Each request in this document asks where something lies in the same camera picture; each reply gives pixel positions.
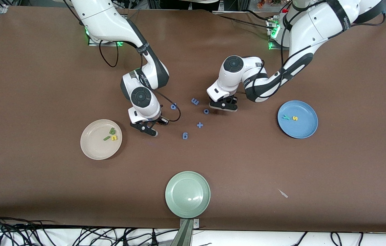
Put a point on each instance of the green foam letter b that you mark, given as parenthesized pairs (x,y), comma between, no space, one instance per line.
(112,131)

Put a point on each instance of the teal foam letter y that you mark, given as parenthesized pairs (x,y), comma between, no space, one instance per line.
(285,117)

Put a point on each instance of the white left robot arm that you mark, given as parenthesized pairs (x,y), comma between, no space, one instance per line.
(233,64)

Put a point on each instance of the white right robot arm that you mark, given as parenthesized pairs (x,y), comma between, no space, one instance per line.
(140,96)

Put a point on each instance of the blue foam letter p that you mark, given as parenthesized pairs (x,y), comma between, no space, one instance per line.
(173,107)

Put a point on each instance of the blue foam letter g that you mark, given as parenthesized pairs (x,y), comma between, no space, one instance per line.
(185,136)

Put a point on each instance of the blue foam letter m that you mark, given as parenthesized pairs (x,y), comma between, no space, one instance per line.
(195,101)

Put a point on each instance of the blue foam plus sign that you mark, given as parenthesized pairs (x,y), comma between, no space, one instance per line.
(200,125)

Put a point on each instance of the beige round plate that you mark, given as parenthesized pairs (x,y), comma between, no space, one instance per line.
(94,147)

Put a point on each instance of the blue round plate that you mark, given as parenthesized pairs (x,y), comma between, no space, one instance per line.
(302,126)

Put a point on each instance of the green round plate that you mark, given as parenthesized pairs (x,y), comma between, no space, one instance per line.
(188,194)

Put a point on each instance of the orange plastic object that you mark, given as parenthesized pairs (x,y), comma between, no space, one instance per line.
(261,4)

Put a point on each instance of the small white paper scrap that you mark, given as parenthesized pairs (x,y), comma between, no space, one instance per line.
(283,194)

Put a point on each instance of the brown table cover sheet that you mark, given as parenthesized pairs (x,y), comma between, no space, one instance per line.
(42,188)

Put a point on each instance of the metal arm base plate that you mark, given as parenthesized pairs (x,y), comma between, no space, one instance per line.
(92,41)
(271,46)

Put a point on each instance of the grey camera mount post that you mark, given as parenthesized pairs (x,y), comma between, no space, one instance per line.
(184,235)

